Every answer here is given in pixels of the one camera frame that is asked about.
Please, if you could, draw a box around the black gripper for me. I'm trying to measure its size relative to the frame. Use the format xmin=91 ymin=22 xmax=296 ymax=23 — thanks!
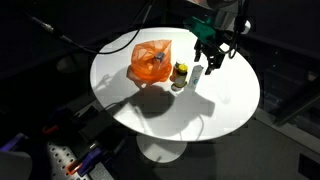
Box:
xmin=194 ymin=31 xmax=228 ymax=76

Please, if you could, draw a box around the white bottle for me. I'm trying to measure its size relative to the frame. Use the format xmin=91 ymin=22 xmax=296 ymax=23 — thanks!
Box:
xmin=187 ymin=64 xmax=204 ymax=91

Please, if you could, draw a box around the brown bottle yellow cap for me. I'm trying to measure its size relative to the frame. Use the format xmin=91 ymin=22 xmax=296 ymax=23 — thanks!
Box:
xmin=173 ymin=63 xmax=189 ymax=89

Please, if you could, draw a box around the orange plastic carrier bag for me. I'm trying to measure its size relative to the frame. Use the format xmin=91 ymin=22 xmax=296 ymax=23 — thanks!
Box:
xmin=126 ymin=39 xmax=174 ymax=88

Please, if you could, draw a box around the small orange jar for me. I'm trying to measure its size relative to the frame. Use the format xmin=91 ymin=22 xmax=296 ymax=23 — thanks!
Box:
xmin=169 ymin=60 xmax=183 ymax=83

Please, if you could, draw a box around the small grey blue box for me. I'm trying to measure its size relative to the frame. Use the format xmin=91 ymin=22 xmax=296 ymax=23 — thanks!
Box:
xmin=154 ymin=51 xmax=166 ymax=63

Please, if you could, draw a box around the black device box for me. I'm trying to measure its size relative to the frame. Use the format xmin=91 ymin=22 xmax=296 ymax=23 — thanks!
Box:
xmin=79 ymin=109 xmax=128 ymax=158

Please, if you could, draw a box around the purple orange clamp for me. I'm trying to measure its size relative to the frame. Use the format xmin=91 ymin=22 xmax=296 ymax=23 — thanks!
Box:
xmin=64 ymin=146 xmax=105 ymax=178

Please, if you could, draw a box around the perforated metal plate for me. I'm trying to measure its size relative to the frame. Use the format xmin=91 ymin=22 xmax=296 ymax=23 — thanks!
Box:
xmin=45 ymin=141 xmax=101 ymax=180

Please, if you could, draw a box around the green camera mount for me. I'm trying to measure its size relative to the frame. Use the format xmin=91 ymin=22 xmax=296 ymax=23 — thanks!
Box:
xmin=183 ymin=15 xmax=218 ymax=42

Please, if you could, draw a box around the white table pedestal base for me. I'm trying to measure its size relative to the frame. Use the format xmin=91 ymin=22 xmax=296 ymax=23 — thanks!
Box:
xmin=135 ymin=133 xmax=188 ymax=164

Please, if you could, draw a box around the black cable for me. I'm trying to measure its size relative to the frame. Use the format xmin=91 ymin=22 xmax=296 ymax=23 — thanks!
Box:
xmin=24 ymin=0 xmax=158 ymax=56

